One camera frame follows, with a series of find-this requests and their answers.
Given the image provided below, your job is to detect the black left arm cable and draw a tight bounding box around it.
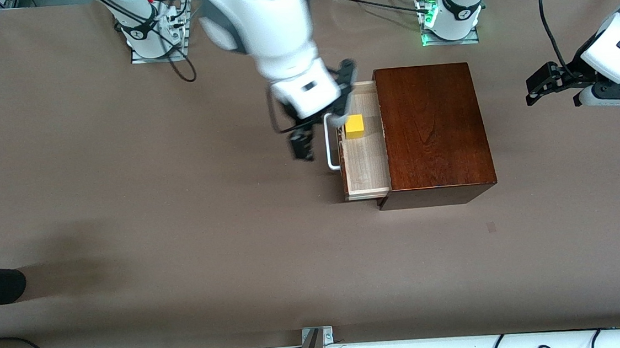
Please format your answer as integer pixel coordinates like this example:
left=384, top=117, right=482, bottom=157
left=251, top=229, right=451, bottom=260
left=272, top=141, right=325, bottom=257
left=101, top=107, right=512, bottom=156
left=538, top=0, right=585, bottom=76

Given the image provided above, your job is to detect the silver corner bracket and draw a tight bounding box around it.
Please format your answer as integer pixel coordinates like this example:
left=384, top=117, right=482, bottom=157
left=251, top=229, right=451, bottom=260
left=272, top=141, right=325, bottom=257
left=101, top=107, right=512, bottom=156
left=300, top=325, right=335, bottom=347

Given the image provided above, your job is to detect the light wood drawer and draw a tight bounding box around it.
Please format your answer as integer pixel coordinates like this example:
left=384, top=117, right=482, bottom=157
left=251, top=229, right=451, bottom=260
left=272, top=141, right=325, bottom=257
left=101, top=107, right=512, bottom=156
left=333, top=79, right=393, bottom=202

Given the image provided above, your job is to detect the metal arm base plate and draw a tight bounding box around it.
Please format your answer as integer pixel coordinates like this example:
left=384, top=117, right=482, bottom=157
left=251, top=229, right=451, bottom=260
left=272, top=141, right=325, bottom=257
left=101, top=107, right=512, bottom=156
left=418, top=0, right=481, bottom=49
left=128, top=18, right=191, bottom=66

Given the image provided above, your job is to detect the yellow cube block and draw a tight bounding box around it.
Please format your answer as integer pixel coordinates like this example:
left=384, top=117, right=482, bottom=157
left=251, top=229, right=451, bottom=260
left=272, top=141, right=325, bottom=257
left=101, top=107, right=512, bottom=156
left=344, top=114, right=366, bottom=140

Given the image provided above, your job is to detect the white metal drawer handle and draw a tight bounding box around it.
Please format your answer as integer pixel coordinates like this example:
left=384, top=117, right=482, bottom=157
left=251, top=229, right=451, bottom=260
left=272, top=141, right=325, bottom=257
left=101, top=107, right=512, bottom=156
left=323, top=112, right=345, bottom=172

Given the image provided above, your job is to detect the dark brown wooden cabinet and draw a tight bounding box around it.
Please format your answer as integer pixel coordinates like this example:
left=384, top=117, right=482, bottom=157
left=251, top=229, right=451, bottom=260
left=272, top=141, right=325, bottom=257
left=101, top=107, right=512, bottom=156
left=371, top=61, right=499, bottom=211

